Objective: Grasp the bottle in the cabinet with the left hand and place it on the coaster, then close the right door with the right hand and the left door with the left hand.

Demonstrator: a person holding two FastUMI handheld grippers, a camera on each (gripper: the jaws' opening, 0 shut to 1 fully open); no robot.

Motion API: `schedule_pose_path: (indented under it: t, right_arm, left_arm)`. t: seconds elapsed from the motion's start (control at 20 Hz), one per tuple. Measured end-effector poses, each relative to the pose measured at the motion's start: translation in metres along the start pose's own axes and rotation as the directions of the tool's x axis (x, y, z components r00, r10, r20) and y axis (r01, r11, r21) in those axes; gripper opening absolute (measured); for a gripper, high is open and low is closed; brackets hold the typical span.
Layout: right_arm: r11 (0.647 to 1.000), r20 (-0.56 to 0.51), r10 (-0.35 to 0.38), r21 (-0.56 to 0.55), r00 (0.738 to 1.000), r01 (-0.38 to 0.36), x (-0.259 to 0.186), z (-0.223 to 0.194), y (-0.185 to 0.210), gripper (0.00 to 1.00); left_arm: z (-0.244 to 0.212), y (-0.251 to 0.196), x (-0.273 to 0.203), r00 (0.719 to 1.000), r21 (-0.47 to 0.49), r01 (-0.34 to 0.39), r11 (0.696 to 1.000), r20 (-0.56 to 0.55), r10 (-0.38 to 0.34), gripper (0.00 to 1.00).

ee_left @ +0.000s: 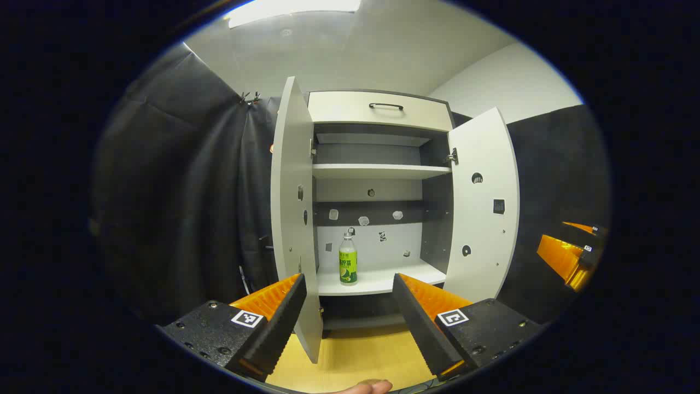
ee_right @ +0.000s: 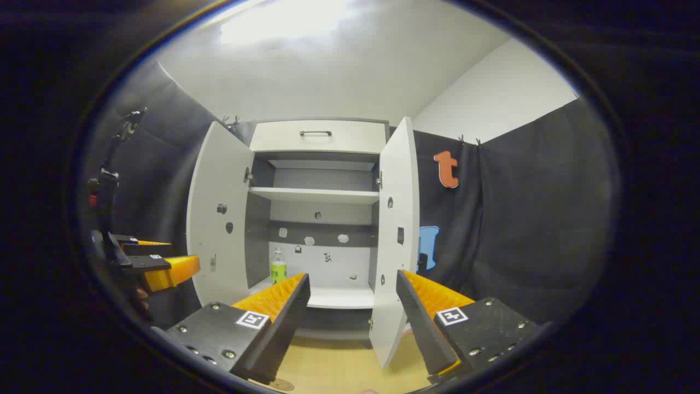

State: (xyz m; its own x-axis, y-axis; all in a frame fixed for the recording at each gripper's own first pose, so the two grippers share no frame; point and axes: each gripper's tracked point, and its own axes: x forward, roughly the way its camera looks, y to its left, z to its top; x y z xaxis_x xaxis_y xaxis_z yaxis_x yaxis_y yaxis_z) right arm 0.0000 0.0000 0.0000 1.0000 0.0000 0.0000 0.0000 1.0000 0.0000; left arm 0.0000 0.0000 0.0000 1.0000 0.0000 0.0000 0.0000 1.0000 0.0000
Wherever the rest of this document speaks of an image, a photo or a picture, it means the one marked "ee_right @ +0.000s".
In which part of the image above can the white cabinet drawer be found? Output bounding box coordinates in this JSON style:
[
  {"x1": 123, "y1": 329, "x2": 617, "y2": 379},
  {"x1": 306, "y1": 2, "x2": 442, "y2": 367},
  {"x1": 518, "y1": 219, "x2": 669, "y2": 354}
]
[{"x1": 250, "y1": 120, "x2": 387, "y2": 155}]

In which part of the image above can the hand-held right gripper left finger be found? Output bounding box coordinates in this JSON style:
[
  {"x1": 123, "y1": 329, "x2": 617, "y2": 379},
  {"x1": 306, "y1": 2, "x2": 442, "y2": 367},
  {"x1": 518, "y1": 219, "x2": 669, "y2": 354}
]
[{"x1": 150, "y1": 273, "x2": 311, "y2": 385}]

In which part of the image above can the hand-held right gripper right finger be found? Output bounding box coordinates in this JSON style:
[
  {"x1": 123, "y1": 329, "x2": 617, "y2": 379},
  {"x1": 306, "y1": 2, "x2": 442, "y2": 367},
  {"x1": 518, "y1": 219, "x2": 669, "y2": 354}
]
[{"x1": 395, "y1": 269, "x2": 542, "y2": 384}]

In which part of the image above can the white cabinet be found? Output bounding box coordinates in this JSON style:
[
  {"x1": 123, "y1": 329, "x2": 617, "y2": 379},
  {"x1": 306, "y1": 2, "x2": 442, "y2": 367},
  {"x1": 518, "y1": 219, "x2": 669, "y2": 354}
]
[{"x1": 243, "y1": 118, "x2": 392, "y2": 340}]

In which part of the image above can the clear bottle green label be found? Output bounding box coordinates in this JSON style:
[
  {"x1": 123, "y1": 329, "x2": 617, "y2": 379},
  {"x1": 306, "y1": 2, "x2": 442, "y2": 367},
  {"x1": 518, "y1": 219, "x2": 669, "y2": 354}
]
[{"x1": 270, "y1": 247, "x2": 288, "y2": 285}]

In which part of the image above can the black backdrop cloth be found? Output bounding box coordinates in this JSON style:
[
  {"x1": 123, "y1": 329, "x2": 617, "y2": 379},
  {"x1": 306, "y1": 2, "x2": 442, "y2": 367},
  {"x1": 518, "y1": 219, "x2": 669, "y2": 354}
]
[{"x1": 82, "y1": 60, "x2": 619, "y2": 329}]

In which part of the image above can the white cabinet shelf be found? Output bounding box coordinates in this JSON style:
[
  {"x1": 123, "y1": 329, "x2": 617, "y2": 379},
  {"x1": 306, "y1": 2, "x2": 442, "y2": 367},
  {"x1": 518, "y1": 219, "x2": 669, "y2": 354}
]
[{"x1": 249, "y1": 187, "x2": 381, "y2": 205}]

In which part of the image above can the white cabinet door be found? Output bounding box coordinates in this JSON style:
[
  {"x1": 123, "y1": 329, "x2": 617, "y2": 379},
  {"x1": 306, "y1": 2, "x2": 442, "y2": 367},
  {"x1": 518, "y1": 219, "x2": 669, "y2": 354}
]
[
  {"x1": 369, "y1": 116, "x2": 421, "y2": 369},
  {"x1": 186, "y1": 121, "x2": 255, "y2": 307}
]

